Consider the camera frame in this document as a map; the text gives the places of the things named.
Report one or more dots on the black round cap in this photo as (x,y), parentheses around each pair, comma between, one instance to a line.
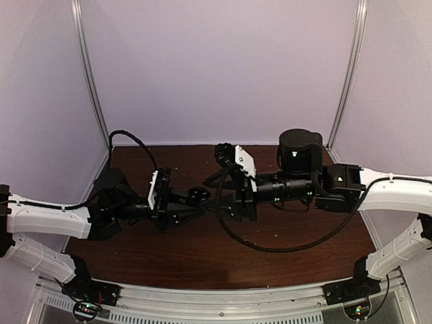
(197,196)

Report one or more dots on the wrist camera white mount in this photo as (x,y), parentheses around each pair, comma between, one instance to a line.
(243,171)
(158,186)

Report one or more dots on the aluminium frame post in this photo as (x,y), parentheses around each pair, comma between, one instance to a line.
(87,70)
(358,35)

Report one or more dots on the left aluminium frame post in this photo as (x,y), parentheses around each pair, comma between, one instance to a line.
(87,70)

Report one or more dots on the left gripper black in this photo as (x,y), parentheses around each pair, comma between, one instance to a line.
(159,215)

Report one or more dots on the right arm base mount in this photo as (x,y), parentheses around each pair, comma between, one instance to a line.
(349,290)

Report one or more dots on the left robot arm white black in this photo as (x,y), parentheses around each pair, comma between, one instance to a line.
(98,219)

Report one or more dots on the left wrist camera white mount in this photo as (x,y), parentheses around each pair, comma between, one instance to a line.
(158,186)

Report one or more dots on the right circuit board with leds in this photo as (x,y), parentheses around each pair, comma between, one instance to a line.
(357,312)

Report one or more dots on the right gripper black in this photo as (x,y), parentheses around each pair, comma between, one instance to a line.
(244,196)

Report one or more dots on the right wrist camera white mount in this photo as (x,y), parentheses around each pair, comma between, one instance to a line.
(243,171)

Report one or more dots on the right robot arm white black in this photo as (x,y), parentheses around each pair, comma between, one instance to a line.
(338,188)

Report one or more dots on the left circuit board with leds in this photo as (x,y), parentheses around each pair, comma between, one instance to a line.
(85,311)

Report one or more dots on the circuit board with leds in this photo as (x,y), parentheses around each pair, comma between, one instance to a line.
(357,312)
(85,311)

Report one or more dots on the front aluminium rail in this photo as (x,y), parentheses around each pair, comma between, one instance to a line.
(294,304)

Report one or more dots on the right aluminium frame post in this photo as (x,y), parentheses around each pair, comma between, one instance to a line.
(358,35)

